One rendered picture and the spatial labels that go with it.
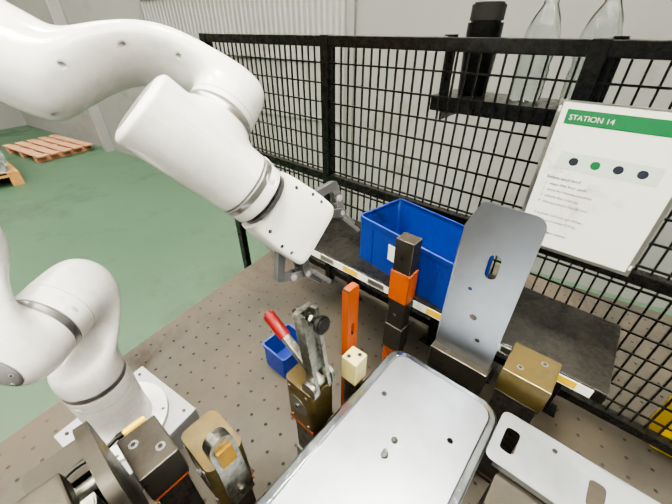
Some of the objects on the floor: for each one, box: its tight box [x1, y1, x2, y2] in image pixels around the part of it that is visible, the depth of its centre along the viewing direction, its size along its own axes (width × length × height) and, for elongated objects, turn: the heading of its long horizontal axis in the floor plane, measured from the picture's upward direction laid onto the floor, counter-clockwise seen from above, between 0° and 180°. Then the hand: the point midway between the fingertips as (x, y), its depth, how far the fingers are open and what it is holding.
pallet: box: [2, 134, 93, 163], centre depth 504 cm, size 113×78×10 cm
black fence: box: [198, 33, 672, 456], centre depth 116 cm, size 14×197×155 cm, turn 49°
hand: (336, 252), depth 52 cm, fingers open, 8 cm apart
